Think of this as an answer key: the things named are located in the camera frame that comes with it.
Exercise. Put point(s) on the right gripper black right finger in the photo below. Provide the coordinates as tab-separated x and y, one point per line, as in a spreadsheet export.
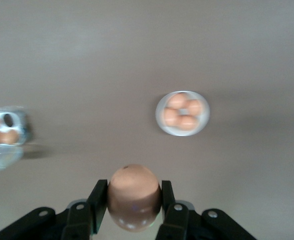
168	195

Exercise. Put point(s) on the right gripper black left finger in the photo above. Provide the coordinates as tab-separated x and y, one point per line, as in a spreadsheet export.
98	200

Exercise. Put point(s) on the clear plastic egg carton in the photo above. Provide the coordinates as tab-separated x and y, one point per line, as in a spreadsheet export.
22	122

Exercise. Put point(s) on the white round bowl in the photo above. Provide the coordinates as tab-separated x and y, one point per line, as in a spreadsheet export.
205	113

